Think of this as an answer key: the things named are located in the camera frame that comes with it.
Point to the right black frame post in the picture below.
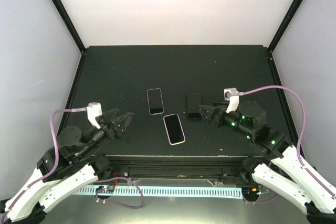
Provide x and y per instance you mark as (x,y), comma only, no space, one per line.
(293,8)

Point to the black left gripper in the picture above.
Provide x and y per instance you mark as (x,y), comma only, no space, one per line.
(114,135)

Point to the white slotted cable duct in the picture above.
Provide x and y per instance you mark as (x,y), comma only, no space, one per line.
(163,191)

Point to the beige cased phone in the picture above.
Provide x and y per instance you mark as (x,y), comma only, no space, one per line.
(165,127)

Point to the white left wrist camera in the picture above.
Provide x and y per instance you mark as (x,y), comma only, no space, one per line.
(94,110)

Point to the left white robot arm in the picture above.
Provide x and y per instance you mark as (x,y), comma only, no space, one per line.
(68,166)

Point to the left black frame post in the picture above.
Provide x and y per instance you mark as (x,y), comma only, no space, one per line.
(69,24)

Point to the right circuit board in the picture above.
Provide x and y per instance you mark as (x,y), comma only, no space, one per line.
(254,191)

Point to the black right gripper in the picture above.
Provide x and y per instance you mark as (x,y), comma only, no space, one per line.
(212,112)

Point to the black phone case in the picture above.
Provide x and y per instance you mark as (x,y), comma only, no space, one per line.
(194,116)

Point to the left green circuit board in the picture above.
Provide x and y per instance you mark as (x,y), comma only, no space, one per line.
(105,189)

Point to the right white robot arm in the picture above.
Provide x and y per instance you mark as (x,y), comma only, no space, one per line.
(301,184)

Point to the blue smartphone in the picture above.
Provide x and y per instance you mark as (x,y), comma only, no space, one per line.
(155,100)

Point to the clear acrylic sheet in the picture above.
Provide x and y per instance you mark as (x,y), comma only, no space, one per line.
(85,209)

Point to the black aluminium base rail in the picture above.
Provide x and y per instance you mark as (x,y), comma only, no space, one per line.
(223,169)

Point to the black frame post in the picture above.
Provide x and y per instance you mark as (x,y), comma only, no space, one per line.
(69,24)
(293,8)

